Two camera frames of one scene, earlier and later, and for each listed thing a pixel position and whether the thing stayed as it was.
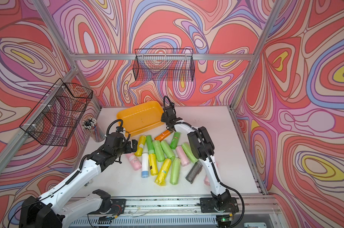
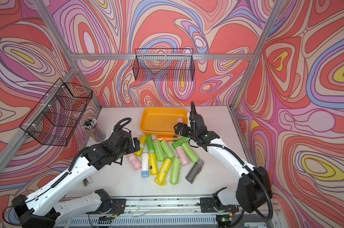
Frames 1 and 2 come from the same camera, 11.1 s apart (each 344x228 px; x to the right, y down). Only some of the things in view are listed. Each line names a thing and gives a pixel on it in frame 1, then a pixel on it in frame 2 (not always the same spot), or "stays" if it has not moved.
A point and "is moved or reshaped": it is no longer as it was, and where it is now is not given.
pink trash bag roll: x=135 y=163 stays
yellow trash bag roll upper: x=142 y=142 stays
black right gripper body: x=164 y=118 to x=186 y=131
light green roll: x=187 y=147 stays
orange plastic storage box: x=140 y=117 is moved or reshaped
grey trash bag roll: x=194 y=172 stays
